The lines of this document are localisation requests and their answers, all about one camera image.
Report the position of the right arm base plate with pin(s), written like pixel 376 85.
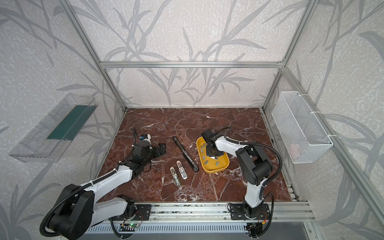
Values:
pixel 237 212

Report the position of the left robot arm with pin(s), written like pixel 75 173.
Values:
pixel 78 207

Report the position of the green circuit board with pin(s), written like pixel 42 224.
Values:
pixel 129 227

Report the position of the pink object in basket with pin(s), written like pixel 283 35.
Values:
pixel 294 151

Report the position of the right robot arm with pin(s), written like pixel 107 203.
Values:
pixel 255 164

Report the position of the clear plastic wall shelf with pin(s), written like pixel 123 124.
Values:
pixel 48 141

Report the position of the white wire basket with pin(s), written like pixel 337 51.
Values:
pixel 298 124

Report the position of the yellow plastic tray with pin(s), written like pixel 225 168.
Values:
pixel 211 165

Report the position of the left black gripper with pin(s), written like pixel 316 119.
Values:
pixel 154 151

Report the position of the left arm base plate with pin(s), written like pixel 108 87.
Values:
pixel 141 212

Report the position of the aluminium front rail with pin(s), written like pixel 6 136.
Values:
pixel 217 212

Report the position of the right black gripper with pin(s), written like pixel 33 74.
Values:
pixel 214 148

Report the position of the staple strips in tray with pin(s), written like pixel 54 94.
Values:
pixel 204 156

